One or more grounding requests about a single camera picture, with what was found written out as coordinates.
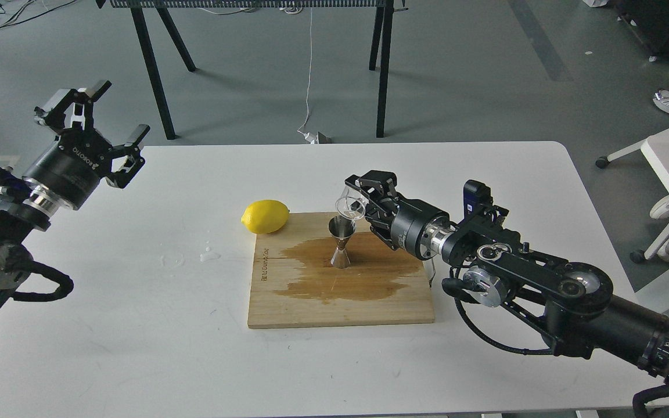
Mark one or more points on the yellow lemon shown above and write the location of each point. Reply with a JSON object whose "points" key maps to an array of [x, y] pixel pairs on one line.
{"points": [[265, 216]]}

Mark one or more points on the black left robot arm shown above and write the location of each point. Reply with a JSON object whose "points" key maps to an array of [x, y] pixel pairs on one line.
{"points": [[26, 206]]}

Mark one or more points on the clear plastic measuring cup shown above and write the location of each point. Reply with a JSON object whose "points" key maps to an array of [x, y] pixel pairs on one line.
{"points": [[351, 204]]}

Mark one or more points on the wooden cutting board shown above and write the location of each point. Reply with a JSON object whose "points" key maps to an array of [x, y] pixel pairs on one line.
{"points": [[294, 284]]}

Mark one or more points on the black metal table frame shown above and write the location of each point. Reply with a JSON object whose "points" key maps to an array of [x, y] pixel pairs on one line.
{"points": [[210, 76]]}

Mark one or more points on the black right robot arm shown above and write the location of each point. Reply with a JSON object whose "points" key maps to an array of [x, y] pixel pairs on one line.
{"points": [[570, 304]]}

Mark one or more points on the steel double jigger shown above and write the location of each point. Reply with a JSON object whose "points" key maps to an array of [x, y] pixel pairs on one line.
{"points": [[341, 228]]}

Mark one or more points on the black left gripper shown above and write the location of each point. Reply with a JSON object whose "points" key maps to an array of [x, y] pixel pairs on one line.
{"points": [[72, 167]]}

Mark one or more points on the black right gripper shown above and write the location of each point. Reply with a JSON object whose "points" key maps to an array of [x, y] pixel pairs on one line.
{"points": [[410, 224]]}

